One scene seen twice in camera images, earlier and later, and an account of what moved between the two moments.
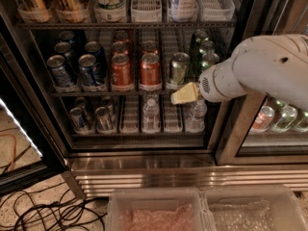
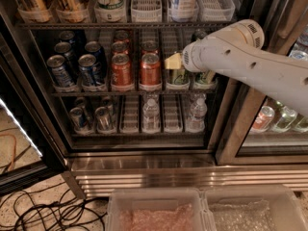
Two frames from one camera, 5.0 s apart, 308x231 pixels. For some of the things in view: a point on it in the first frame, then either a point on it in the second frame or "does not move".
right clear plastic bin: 256,208 does not move
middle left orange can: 119,47 does not move
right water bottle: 195,122 does not move
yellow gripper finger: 187,93 -> 173,63
